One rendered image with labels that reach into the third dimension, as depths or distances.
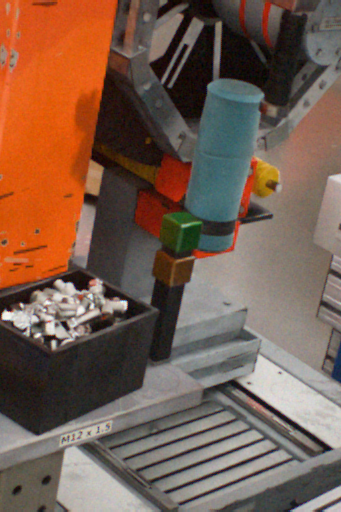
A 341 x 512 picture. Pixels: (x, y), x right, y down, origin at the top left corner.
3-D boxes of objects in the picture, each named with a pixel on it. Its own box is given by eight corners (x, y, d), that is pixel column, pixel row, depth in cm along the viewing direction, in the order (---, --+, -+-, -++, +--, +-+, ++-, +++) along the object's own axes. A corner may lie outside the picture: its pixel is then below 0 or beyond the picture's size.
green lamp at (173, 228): (178, 236, 172) (184, 209, 170) (199, 249, 170) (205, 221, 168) (156, 241, 169) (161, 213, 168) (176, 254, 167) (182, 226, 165)
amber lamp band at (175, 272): (171, 270, 174) (177, 243, 172) (191, 283, 172) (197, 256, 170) (149, 275, 171) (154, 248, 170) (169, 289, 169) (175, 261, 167)
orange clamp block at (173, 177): (167, 138, 215) (151, 188, 218) (199, 155, 210) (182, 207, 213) (196, 140, 220) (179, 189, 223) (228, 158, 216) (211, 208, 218)
